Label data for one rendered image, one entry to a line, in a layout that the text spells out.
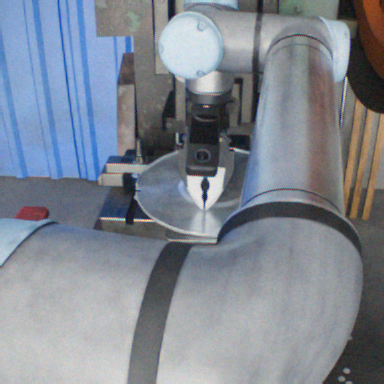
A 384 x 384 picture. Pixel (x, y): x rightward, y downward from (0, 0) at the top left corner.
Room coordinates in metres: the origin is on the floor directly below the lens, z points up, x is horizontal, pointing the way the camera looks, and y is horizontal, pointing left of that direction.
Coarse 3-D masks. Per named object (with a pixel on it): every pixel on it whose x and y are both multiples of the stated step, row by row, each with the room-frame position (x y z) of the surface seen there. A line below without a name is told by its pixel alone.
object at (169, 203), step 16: (160, 160) 0.79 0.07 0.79; (176, 160) 0.79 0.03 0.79; (240, 160) 0.79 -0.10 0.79; (144, 176) 0.73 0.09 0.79; (160, 176) 0.73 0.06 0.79; (176, 176) 0.73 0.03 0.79; (240, 176) 0.72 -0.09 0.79; (160, 192) 0.68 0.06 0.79; (176, 192) 0.68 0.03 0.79; (224, 192) 0.67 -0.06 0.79; (240, 192) 0.67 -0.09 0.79; (144, 208) 0.63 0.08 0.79; (160, 208) 0.63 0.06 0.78; (176, 208) 0.63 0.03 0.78; (192, 208) 0.63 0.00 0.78; (208, 208) 0.63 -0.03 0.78; (224, 208) 0.63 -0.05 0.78; (176, 224) 0.59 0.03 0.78; (192, 224) 0.59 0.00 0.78; (208, 224) 0.59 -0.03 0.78
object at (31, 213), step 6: (24, 210) 0.66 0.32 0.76; (30, 210) 0.66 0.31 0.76; (36, 210) 0.66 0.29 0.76; (42, 210) 0.66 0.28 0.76; (48, 210) 0.66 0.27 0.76; (18, 216) 0.64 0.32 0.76; (24, 216) 0.64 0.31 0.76; (30, 216) 0.64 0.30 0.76; (36, 216) 0.64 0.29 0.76; (42, 216) 0.64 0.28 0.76; (48, 216) 0.65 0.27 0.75
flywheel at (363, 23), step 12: (360, 0) 1.02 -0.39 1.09; (372, 0) 1.00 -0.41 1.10; (360, 12) 1.01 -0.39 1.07; (372, 12) 0.97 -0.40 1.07; (360, 24) 1.00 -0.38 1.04; (372, 24) 0.93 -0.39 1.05; (360, 36) 0.99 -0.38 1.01; (372, 36) 0.90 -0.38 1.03; (372, 48) 0.89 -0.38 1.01; (372, 60) 0.88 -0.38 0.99
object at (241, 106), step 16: (176, 0) 0.77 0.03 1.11; (240, 0) 0.76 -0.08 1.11; (256, 0) 0.76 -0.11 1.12; (176, 80) 0.77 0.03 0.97; (240, 80) 0.75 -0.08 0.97; (176, 96) 0.77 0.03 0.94; (240, 96) 0.73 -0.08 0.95; (176, 112) 0.77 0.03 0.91; (224, 112) 0.73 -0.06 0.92; (240, 112) 0.73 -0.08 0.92
